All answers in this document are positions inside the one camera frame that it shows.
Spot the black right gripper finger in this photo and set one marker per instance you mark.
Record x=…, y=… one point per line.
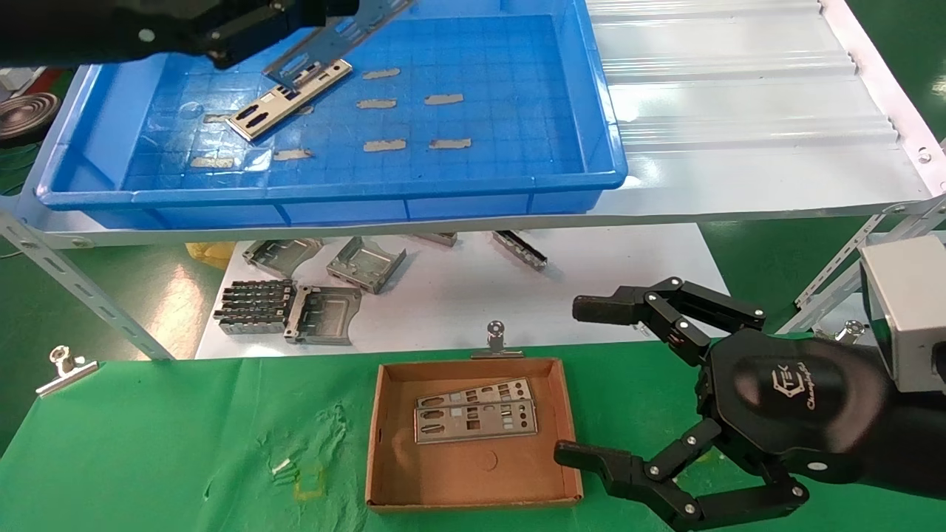
x=606, y=465
x=606, y=309

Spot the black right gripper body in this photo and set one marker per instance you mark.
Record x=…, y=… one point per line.
x=791, y=406

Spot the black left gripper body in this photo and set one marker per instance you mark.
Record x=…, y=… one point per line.
x=148, y=22

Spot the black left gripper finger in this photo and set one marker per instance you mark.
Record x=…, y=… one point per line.
x=251, y=29

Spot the silver metal IO shield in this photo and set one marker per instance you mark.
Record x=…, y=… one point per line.
x=275, y=109
x=452, y=421
x=332, y=46
x=447, y=400

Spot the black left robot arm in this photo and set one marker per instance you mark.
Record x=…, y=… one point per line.
x=44, y=29

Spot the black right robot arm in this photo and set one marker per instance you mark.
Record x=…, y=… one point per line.
x=920, y=443

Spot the shallow cardboard box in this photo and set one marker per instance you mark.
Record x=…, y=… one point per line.
x=473, y=473

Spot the small white box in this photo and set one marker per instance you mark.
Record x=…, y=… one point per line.
x=13, y=77

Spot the blue plastic tray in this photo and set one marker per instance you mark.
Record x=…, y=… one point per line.
x=480, y=74

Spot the white sheet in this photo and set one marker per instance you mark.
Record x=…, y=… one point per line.
x=458, y=295

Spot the perforated metal angle strut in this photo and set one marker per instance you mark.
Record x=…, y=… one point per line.
x=839, y=262
x=59, y=270

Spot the black round speaker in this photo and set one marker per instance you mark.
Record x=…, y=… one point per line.
x=26, y=114

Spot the yellow crumpled plastic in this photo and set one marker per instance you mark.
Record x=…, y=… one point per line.
x=211, y=255

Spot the stacked toothed metal brackets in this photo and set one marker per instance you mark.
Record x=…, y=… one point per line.
x=251, y=307

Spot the green cloth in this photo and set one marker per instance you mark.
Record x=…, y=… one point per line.
x=222, y=428

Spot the dark narrow metal bracket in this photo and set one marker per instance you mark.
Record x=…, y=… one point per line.
x=519, y=249

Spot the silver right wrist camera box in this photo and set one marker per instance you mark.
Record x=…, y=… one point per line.
x=909, y=295

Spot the small grey metal bracket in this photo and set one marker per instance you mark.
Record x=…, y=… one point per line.
x=437, y=239

